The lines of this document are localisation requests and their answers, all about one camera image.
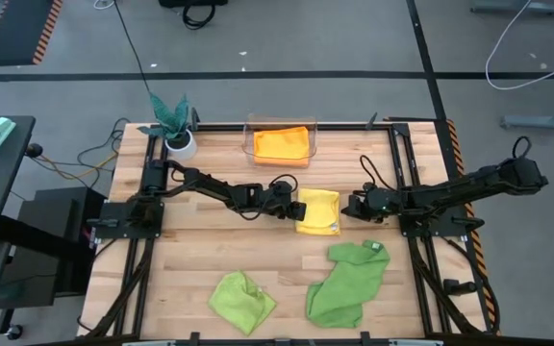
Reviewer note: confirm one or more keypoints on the orange microfiber towel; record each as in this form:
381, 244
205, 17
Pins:
282, 144

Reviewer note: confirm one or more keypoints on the clear plastic bin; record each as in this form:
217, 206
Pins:
248, 144

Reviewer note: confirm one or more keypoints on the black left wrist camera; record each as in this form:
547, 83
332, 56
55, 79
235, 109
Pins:
297, 211

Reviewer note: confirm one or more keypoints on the grey stand base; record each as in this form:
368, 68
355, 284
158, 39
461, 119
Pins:
508, 8

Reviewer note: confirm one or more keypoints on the black hazard-striped floor mat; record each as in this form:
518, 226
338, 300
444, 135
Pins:
17, 29

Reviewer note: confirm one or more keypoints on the black caster wheel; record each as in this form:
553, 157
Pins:
15, 331

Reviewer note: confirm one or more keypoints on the orange-black hazard strip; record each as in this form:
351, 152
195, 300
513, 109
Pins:
475, 240

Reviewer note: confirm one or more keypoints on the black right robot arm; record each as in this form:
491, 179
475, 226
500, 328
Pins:
450, 192

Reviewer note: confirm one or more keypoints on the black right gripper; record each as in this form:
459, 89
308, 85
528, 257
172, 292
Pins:
370, 204

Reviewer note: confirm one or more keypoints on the artificial plant in white pot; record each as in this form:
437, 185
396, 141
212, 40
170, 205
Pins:
176, 130

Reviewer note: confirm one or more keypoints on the lime green microfiber towel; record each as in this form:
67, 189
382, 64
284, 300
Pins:
241, 303

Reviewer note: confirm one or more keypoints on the yellow microfiber towel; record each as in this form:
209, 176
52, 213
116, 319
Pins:
320, 211

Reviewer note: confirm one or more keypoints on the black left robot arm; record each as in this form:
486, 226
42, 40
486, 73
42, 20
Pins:
209, 185

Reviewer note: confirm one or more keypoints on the black equipment cabinet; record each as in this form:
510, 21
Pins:
51, 230

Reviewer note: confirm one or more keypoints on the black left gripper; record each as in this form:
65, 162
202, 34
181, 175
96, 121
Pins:
284, 199

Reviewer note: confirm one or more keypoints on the dark green microfiber towel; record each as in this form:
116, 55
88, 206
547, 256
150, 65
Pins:
349, 283

